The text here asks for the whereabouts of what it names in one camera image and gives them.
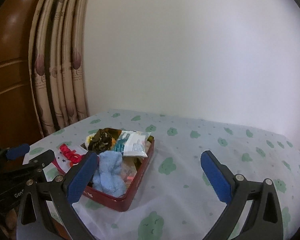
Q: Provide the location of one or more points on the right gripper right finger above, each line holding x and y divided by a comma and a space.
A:
264, 220

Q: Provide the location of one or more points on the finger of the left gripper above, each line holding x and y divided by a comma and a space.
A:
16, 152
39, 162

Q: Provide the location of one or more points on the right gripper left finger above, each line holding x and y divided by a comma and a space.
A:
35, 221

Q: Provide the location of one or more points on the black gold scrunchie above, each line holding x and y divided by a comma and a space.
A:
104, 140

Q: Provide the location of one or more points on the light blue towel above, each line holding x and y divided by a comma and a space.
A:
107, 177

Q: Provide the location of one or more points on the clear plastic packet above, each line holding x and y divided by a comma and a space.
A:
128, 169

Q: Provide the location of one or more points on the pastel tissue pack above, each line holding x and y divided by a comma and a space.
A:
132, 144

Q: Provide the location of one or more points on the red gold tin box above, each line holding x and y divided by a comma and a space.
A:
123, 203

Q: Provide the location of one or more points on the green patterned white tablecloth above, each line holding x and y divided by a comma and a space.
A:
175, 199

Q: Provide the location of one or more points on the beige patterned curtain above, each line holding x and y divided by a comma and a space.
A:
56, 63

